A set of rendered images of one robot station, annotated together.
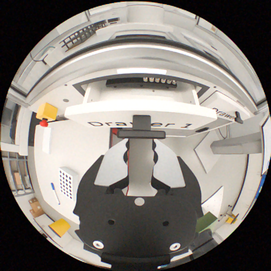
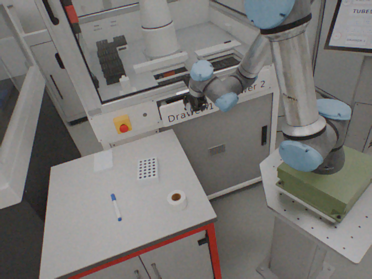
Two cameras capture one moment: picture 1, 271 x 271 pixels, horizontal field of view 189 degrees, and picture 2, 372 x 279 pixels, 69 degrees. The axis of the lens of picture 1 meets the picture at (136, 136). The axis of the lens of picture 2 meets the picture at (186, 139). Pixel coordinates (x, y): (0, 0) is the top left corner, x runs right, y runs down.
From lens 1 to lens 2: 1.19 m
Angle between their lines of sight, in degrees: 45
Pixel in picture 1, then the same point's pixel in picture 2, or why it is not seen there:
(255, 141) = (363, 67)
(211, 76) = not seen: hidden behind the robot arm
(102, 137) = (171, 137)
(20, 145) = (13, 176)
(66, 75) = (155, 94)
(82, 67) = (163, 92)
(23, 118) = (19, 147)
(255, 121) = not seen: outside the picture
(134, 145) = not seen: hidden behind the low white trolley
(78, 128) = (149, 140)
